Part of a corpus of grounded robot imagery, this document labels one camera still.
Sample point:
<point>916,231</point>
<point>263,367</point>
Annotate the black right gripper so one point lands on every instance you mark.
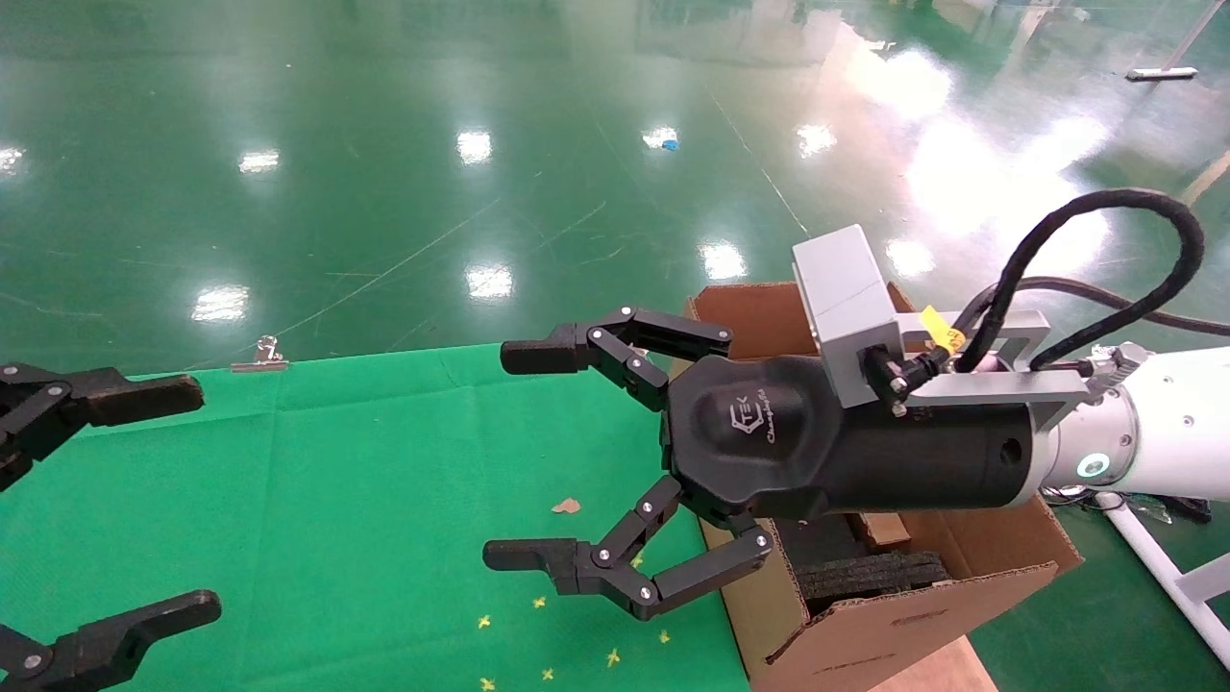
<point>769,432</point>

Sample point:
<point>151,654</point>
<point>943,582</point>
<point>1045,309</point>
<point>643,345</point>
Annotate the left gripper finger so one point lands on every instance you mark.
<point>144,396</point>
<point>106,644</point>

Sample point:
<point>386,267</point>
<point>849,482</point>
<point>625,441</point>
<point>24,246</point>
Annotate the small cardboard box with hole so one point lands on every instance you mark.
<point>879,531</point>

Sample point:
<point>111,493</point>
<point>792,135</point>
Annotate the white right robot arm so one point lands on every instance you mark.
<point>1172,432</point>

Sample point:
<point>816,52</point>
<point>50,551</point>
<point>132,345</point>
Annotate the small brown cardboard scrap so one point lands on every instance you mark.
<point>565,506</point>

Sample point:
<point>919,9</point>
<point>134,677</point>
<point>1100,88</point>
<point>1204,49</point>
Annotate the large open cardboard carton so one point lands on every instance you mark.
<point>913,615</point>

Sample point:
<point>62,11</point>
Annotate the silver binder clip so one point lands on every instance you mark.
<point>261,358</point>

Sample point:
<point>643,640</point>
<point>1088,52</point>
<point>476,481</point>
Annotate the green table cloth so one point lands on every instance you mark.
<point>336,500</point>

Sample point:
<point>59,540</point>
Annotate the black foam padding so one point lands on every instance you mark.
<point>865,581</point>

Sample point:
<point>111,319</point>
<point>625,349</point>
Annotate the white stand leg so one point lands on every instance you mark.
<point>1163,567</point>

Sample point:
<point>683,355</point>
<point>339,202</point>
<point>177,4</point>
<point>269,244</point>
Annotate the white bar on floor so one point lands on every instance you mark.
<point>1161,73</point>

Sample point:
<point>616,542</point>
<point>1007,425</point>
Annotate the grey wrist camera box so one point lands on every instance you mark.
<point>844,306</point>

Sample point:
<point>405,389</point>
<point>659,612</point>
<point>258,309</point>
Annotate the grey camera mounting bracket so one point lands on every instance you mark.
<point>999,386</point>

